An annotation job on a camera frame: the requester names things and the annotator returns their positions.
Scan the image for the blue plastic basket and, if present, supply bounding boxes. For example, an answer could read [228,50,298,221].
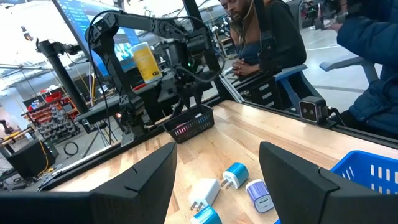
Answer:
[330,150,398,195]

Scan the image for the person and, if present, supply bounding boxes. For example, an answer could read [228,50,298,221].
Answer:
[329,0,398,136]
[217,0,308,78]

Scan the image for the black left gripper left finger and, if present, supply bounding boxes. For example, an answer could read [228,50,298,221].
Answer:
[90,142,178,224]

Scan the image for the purple white USB charger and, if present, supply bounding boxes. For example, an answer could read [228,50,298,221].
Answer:
[245,179,275,214]

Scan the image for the grey equipment cart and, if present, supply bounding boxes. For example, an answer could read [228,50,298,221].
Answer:
[73,79,175,131]

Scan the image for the parts shelf red bins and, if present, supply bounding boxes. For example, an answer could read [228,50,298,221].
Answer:
[21,90,81,144]

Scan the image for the black drawer cabinet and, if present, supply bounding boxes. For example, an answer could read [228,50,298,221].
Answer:
[239,76,282,110]

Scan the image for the black plastic basket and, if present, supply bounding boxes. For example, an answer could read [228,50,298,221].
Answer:
[162,104,215,144]

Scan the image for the blue white USB charger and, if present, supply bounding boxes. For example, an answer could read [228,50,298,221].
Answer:
[190,205,223,224]
[220,161,249,190]

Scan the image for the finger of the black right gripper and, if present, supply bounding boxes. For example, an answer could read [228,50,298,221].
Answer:
[171,93,189,118]
[192,89,203,107]

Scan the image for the small black stereo camera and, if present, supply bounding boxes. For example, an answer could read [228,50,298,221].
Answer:
[298,95,330,124]

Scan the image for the black pole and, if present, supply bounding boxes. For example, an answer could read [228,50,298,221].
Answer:
[35,39,91,114]

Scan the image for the black equipment box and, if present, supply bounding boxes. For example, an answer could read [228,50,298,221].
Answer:
[6,138,60,180]

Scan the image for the blue office chair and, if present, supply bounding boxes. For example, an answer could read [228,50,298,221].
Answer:
[273,63,326,111]

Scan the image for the white aluminium rail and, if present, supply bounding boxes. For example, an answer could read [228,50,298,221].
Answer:
[222,74,245,103]

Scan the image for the yellow wipes canister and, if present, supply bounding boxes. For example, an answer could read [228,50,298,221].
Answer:
[130,42,163,84]

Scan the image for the monitor with blue screen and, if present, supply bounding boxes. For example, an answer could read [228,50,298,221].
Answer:
[51,0,147,77]

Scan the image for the grey office chair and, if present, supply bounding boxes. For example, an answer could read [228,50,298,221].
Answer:
[319,55,382,86]

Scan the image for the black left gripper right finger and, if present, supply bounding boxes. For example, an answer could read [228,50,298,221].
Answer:
[259,141,383,224]

